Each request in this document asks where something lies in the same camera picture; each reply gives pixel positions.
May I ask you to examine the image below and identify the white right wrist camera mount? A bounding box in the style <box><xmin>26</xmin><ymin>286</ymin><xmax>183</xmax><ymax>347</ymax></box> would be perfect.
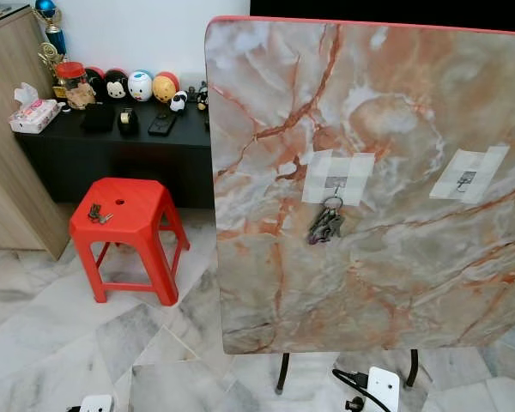
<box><xmin>365</xmin><ymin>367</ymin><xmax>402</xmax><ymax>412</ymax></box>

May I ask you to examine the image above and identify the clear jar with red lid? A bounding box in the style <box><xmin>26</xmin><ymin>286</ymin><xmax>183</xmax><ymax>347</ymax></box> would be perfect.
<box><xmin>53</xmin><ymin>62</ymin><xmax>95</xmax><ymax>111</ymax></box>

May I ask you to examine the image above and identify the black quilted wallet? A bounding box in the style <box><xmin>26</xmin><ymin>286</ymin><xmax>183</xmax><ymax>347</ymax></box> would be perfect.
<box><xmin>81</xmin><ymin>103</ymin><xmax>115</xmax><ymax>134</ymax></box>

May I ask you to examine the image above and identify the light wooden cabinet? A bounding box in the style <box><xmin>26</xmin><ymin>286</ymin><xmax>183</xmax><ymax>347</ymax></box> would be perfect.
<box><xmin>0</xmin><ymin>4</ymin><xmax>71</xmax><ymax>260</ymax></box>

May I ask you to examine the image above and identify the small white black cow figure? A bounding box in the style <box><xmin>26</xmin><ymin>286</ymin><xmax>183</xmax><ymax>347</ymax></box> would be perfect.
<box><xmin>170</xmin><ymin>90</ymin><xmax>189</xmax><ymax>113</ymax></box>

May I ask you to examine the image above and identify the black smartphone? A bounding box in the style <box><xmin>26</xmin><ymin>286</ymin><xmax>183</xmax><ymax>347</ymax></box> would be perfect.
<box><xmin>148</xmin><ymin>112</ymin><xmax>178</xmax><ymax>136</ymax></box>

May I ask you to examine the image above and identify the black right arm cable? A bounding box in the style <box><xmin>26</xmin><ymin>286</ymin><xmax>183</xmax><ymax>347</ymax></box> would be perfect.
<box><xmin>332</xmin><ymin>369</ymin><xmax>372</xmax><ymax>401</ymax></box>

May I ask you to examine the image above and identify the black TV console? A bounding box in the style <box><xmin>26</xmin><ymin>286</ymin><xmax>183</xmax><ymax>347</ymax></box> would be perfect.
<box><xmin>15</xmin><ymin>100</ymin><xmax>214</xmax><ymax>209</ymax></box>

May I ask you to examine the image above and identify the clear adhesive wall hook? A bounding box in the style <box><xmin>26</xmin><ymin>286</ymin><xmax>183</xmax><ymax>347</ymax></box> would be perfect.
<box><xmin>301</xmin><ymin>149</ymin><xmax>377</xmax><ymax>207</ymax></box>
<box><xmin>429</xmin><ymin>144</ymin><xmax>510</xmax><ymax>204</ymax></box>

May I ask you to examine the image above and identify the key bunch with silver key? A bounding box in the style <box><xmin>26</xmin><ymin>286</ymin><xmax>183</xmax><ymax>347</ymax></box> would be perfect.
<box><xmin>88</xmin><ymin>203</ymin><xmax>114</xmax><ymax>226</ymax></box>

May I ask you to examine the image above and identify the black tape dispenser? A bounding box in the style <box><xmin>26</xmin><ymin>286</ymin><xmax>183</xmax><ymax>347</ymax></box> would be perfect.
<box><xmin>118</xmin><ymin>107</ymin><xmax>140</xmax><ymax>136</ymax></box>

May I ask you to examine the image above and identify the white duck character figure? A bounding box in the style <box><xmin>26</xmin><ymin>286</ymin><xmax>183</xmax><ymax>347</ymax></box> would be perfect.
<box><xmin>127</xmin><ymin>70</ymin><xmax>154</xmax><ymax>102</ymax></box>

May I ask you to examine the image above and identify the marble folding table red rim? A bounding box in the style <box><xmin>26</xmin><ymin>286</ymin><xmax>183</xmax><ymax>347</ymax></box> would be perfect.
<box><xmin>204</xmin><ymin>15</ymin><xmax>515</xmax><ymax>396</ymax></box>

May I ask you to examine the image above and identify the pink white tissue pack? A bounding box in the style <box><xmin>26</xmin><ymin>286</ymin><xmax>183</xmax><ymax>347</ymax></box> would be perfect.
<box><xmin>9</xmin><ymin>82</ymin><xmax>61</xmax><ymax>134</ymax></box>

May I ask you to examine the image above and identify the black mouse character figure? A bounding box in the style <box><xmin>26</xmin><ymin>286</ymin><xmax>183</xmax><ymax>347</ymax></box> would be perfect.
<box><xmin>103</xmin><ymin>70</ymin><xmax>130</xmax><ymax>102</ymax></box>

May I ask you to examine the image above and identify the black television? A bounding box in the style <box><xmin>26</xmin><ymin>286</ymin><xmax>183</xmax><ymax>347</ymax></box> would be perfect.
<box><xmin>251</xmin><ymin>0</ymin><xmax>515</xmax><ymax>31</ymax></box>

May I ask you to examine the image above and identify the gold trophy with blue ball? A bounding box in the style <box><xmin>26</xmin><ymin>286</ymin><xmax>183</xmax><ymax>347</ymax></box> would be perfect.
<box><xmin>34</xmin><ymin>0</ymin><xmax>68</xmax><ymax>82</ymax></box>

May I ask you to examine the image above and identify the yellow bear character figure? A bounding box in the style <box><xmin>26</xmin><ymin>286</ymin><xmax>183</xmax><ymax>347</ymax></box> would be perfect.
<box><xmin>152</xmin><ymin>72</ymin><xmax>179</xmax><ymax>104</ymax></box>

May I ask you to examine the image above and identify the dark key bunch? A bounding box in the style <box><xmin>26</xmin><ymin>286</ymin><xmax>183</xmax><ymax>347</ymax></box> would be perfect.
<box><xmin>307</xmin><ymin>196</ymin><xmax>346</xmax><ymax>245</ymax></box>

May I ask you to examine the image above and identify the red plastic stool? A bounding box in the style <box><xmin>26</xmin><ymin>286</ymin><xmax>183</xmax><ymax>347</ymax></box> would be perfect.
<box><xmin>69</xmin><ymin>178</ymin><xmax>191</xmax><ymax>307</ymax></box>

